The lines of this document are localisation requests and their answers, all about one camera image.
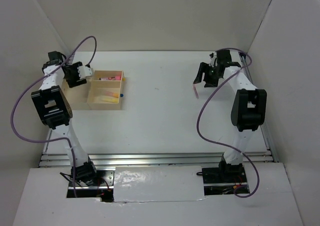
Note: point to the pink orange highlighter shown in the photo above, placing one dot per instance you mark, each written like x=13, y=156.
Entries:
x=111, y=94

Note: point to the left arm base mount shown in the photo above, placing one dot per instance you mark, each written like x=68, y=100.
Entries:
x=101, y=188

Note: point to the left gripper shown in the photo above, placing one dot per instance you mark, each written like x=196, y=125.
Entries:
x=73, y=83

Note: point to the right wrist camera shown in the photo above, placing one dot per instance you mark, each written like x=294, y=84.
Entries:
x=213, y=59

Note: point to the pink pen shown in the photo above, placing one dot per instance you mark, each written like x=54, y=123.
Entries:
x=195, y=91

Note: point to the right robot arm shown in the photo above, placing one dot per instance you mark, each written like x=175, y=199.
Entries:
x=249, y=105

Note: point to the pink capped marker bottle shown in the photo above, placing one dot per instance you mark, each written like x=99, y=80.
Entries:
x=112, y=78

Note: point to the wooden organizer tray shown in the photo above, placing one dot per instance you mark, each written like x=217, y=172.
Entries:
x=89, y=95

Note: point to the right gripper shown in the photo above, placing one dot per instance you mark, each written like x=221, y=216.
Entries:
x=203, y=68

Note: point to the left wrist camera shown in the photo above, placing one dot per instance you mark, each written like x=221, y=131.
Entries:
x=83, y=72

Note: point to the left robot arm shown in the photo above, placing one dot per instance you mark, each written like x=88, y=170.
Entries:
x=55, y=111

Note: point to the white cover plate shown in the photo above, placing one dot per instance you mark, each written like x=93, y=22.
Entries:
x=158, y=184

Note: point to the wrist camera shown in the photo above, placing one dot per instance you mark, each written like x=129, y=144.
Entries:
x=213, y=59
x=83, y=72

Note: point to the aluminium rail frame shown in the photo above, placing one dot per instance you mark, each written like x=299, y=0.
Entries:
x=161, y=121

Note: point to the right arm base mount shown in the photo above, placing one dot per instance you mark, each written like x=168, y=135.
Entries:
x=216, y=183

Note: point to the yellow highlighter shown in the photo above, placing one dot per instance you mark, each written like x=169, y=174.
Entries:
x=110, y=100

